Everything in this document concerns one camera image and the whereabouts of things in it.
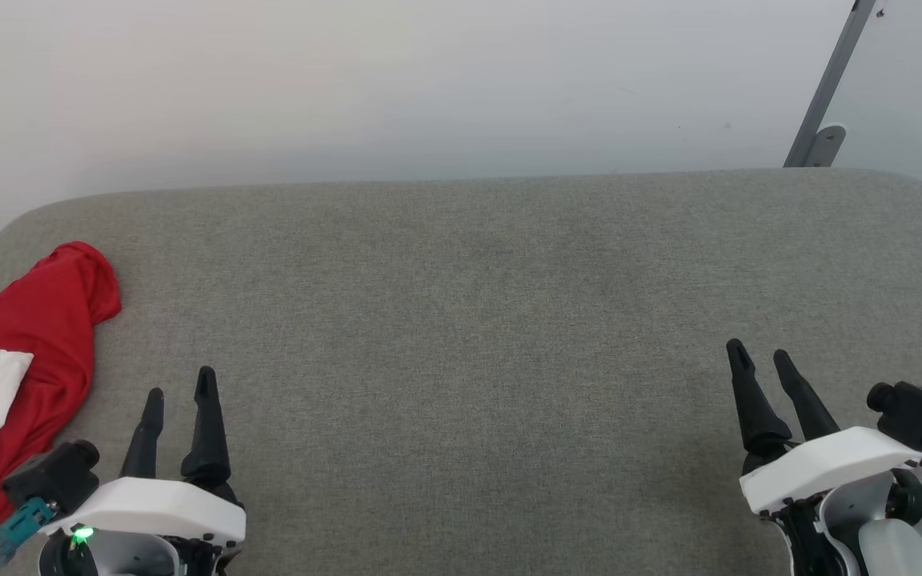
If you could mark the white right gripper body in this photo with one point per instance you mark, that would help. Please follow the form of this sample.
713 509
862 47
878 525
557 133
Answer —
829 464

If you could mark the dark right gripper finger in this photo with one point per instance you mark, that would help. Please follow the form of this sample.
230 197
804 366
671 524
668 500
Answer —
807 408
755 408

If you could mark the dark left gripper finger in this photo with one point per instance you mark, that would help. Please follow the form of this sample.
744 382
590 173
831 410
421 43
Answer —
208 432
149 440

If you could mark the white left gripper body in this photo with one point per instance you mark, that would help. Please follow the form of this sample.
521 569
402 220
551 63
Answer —
165 504

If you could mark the red and white jersey shirt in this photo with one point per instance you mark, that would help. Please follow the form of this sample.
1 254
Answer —
45 320

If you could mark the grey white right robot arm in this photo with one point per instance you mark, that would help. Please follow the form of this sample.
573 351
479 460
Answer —
885 552

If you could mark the grey fabric sofa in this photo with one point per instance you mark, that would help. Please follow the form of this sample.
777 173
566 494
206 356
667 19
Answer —
461 360

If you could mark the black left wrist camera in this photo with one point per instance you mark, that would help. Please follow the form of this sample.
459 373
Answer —
57 476

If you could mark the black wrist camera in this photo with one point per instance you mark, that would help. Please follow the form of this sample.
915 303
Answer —
57 476
913 412

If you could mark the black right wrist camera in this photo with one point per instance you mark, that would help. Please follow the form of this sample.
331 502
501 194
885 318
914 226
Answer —
913 412

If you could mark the grey metal post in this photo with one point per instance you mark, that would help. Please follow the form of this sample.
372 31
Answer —
829 80

